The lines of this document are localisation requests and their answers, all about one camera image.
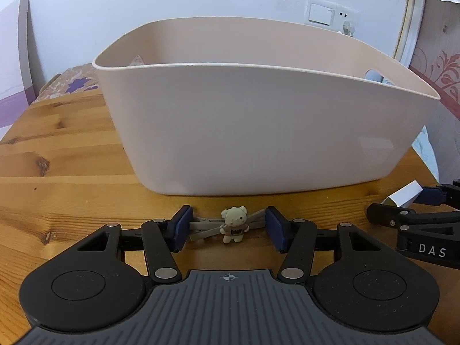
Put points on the floral purple mattress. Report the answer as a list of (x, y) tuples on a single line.
[(72, 82)]

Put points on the small bear figurine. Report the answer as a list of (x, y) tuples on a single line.
[(233, 224)]

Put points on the small white box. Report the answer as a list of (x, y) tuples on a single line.
[(404, 194)]

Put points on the white and purple panel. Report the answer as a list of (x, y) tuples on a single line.
[(14, 64)]

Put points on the white wall switch panel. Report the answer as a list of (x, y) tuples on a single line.
[(320, 12)]

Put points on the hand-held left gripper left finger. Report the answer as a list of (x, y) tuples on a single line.
[(179, 228)]

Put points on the floral patterned wardrobe door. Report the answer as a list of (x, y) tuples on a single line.
[(438, 43)]

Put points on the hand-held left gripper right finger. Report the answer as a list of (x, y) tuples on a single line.
[(277, 228)]

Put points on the beige plastic storage bin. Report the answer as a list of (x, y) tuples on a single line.
[(258, 129)]

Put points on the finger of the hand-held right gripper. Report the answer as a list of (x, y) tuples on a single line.
[(391, 215), (447, 194)]

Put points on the white wall plug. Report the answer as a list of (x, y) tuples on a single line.
[(348, 28)]

